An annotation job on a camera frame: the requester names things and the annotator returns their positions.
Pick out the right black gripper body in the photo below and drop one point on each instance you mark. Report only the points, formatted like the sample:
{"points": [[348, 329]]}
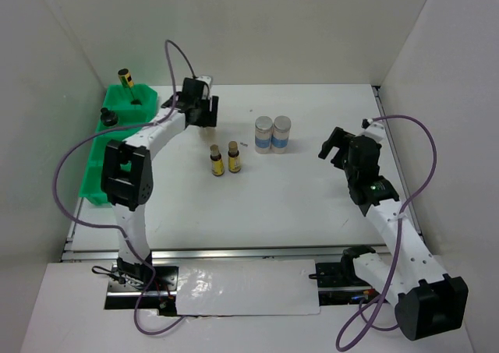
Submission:
{"points": [[342, 163]]}

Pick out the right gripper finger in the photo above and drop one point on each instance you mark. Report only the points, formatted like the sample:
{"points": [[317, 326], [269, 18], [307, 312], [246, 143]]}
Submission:
{"points": [[328, 146], [340, 137]]}

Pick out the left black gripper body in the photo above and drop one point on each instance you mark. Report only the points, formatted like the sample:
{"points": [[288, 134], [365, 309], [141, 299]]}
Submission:
{"points": [[203, 114]]}

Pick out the small yellow bottle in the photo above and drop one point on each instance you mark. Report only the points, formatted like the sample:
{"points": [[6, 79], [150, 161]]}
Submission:
{"points": [[234, 163], [217, 166]]}

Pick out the yellow label pepper bottle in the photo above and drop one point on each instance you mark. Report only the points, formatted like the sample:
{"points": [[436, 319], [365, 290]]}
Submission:
{"points": [[126, 80]]}

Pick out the tall black cap spice jar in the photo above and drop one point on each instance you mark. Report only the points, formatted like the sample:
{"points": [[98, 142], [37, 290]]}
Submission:
{"points": [[207, 131]]}

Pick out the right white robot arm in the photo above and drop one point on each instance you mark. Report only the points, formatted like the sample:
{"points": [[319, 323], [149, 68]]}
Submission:
{"points": [[426, 299]]}

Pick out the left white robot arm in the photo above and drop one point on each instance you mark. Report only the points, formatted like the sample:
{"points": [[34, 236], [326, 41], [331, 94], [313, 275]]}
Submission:
{"points": [[127, 176]]}

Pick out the right silver lid salt jar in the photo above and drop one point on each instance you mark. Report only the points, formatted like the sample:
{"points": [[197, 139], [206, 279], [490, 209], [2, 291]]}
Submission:
{"points": [[281, 129]]}

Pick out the silver lid salt jar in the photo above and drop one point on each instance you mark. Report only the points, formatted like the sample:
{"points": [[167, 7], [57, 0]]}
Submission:
{"points": [[281, 129], [263, 134]]}

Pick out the left silver lid salt jar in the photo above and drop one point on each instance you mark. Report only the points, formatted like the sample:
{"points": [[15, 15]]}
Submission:
{"points": [[263, 134]]}

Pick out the white plastic sheet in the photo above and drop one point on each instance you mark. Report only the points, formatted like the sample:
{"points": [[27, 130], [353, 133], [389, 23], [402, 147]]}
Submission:
{"points": [[264, 287]]}

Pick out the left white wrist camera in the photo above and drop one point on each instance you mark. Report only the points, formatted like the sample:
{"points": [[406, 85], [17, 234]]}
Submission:
{"points": [[207, 83]]}

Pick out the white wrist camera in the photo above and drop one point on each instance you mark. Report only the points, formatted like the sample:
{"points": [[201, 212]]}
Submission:
{"points": [[207, 83], [373, 130]]}

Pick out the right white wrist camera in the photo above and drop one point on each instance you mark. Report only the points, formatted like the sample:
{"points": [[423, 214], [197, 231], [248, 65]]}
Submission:
{"points": [[373, 130]]}

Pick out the aluminium rail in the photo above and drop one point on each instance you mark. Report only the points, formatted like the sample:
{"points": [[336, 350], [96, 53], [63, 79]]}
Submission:
{"points": [[314, 251]]}

